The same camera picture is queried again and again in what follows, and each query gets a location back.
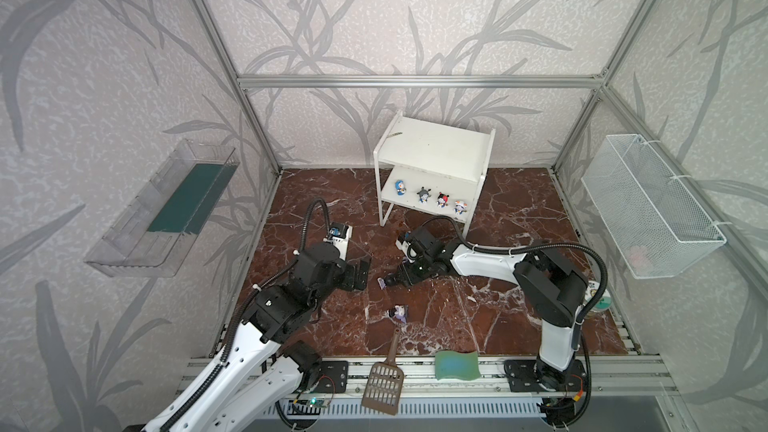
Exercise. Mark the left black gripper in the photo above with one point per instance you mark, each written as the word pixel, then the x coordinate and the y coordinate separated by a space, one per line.
pixel 360 273

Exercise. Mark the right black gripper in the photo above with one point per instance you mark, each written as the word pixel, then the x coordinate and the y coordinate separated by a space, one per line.
pixel 409 270

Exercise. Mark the small grey bunny figure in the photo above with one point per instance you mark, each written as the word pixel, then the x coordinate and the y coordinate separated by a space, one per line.
pixel 424 195

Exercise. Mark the red hat Doraemon figure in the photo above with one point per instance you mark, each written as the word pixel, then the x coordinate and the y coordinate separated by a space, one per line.
pixel 442 200

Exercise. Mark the blue cup toy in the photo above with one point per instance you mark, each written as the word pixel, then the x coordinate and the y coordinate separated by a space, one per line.
pixel 400 187

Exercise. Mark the white hooded Doraemon figure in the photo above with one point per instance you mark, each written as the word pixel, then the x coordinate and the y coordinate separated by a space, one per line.
pixel 460 207

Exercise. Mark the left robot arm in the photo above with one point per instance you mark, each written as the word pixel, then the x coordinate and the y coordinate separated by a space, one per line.
pixel 257 366

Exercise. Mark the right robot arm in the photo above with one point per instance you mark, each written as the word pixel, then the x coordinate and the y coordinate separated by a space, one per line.
pixel 555 288

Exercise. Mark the white two-tier metal shelf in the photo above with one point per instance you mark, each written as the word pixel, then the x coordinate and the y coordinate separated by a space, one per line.
pixel 438 157

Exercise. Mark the purple striped Kuromi figure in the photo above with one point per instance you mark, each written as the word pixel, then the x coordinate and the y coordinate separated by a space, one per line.
pixel 399 313

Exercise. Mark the brown plastic litter scoop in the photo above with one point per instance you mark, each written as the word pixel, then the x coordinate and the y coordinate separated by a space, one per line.
pixel 385 382

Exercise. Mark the green wavy sponge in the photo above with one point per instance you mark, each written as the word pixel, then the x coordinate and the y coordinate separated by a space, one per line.
pixel 452 365

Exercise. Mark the small circuit board with LED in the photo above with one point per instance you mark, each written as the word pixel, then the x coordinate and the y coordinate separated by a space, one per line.
pixel 310 405

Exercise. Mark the round tape roll cartoon label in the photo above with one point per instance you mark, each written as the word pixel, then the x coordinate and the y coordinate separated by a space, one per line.
pixel 603 304

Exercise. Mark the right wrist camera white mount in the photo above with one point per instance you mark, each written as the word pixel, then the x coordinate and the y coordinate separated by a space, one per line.
pixel 404 245

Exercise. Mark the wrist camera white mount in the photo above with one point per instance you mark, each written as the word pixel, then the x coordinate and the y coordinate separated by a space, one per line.
pixel 339 236
pixel 404 245

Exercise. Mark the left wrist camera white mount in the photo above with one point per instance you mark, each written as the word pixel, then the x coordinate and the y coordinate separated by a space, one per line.
pixel 339 236

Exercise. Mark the clear plastic wall tray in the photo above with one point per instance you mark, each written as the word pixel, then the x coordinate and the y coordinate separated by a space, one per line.
pixel 152 237

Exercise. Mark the white wire mesh basket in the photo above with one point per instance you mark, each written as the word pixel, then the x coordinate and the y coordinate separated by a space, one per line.
pixel 657 225

